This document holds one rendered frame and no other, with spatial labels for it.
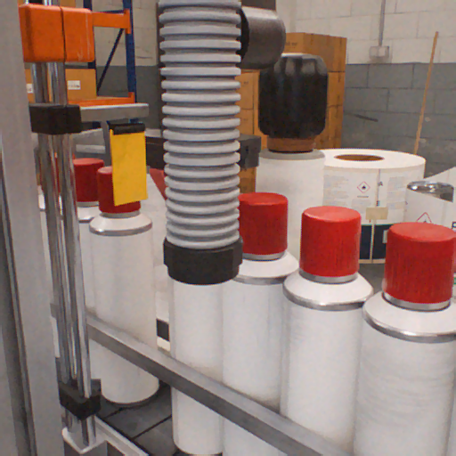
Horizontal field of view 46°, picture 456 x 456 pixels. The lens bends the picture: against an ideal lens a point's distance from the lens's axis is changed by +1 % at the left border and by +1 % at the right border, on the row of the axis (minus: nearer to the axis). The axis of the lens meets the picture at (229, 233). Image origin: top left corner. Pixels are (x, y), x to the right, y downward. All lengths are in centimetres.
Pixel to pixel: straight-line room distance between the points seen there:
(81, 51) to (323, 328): 21
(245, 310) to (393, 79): 474
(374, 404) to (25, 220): 20
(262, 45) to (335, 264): 25
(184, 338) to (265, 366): 7
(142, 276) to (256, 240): 15
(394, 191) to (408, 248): 56
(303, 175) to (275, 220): 31
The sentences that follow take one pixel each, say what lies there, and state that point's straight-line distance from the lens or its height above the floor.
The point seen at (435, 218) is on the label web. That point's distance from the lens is 46.
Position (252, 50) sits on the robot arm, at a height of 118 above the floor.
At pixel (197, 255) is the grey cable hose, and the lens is 22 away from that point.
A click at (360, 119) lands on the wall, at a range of 516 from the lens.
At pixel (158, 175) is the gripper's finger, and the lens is 46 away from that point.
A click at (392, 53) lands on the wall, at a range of 505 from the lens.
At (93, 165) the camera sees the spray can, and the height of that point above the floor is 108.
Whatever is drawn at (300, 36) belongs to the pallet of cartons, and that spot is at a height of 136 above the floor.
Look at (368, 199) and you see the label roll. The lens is 82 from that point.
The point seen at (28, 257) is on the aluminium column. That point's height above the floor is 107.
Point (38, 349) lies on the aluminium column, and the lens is 32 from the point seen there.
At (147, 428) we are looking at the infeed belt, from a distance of 48.
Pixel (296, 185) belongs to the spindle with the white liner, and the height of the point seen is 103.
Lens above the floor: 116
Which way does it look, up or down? 17 degrees down
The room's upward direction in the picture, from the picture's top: straight up
